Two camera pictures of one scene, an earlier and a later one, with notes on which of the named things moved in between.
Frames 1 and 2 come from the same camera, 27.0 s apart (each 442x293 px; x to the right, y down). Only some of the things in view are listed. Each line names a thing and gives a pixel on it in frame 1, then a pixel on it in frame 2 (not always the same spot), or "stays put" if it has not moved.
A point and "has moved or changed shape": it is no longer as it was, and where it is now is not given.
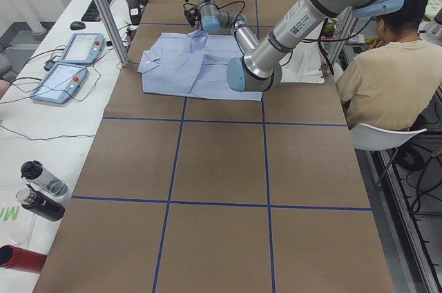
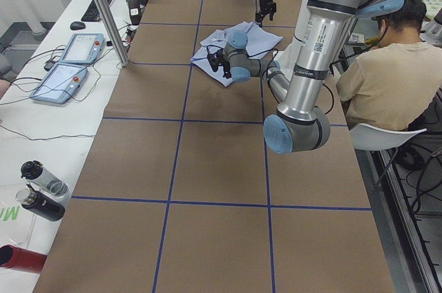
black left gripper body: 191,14 -> 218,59
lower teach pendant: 60,83 stays put
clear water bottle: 41,178 stays put
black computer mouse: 77,25 stays put
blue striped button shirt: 193,63 has moved or changed shape
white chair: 368,137 stays put
